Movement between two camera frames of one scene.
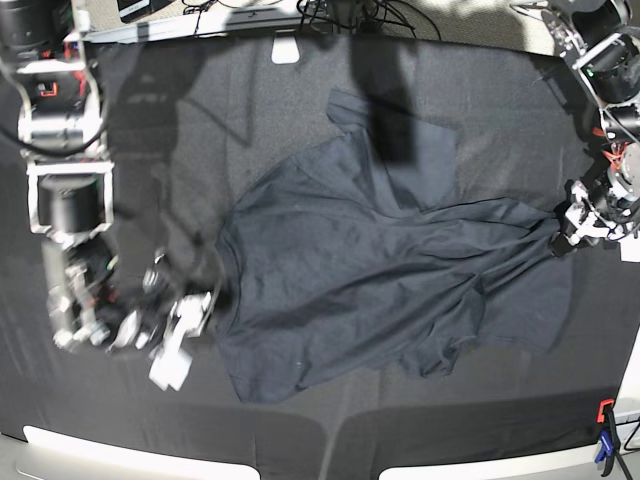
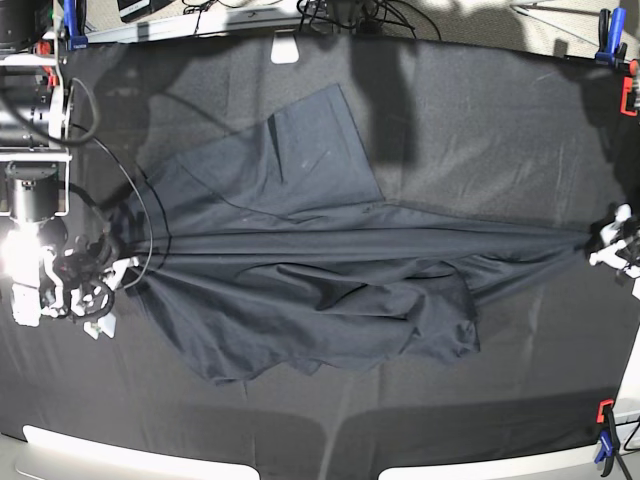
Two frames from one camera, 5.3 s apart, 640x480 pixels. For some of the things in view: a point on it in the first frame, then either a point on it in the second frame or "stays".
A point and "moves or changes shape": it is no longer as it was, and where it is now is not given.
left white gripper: [140, 307] to [80, 283]
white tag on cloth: [285, 48] stays
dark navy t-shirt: [357, 253] moves or changes shape
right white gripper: [586, 217] to [625, 251]
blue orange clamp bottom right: [609, 444] stays
